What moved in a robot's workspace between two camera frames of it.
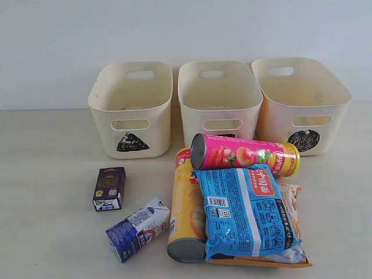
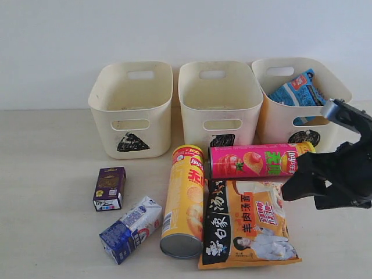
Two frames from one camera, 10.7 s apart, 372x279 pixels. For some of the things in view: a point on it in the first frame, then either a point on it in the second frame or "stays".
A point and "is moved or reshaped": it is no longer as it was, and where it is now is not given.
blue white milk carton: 135,232 is moved or reshaped
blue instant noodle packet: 246,213 → 303,90
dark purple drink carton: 110,186 stays
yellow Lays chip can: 186,236 is moved or reshaped
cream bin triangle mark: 131,102 stays
